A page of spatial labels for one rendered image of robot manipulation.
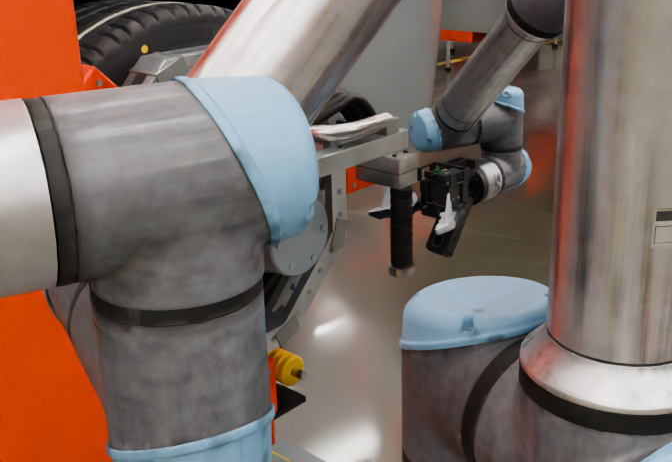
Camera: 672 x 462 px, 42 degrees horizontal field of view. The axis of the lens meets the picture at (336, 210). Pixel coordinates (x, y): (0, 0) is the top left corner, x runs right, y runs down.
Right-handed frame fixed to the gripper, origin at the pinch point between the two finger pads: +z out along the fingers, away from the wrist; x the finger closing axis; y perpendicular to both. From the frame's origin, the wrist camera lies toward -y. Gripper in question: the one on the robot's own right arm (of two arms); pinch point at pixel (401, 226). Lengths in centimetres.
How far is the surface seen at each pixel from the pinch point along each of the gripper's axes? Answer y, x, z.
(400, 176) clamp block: 9.2, 1.5, 2.1
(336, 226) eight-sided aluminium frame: -6.5, -20.2, -6.6
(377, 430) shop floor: -83, -47, -50
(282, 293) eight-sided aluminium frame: -17.6, -24.7, 3.6
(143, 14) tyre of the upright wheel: 34, -31, 24
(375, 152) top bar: 13.1, -1.5, 4.5
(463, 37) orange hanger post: -28, -220, -344
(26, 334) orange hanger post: 11, 9, 70
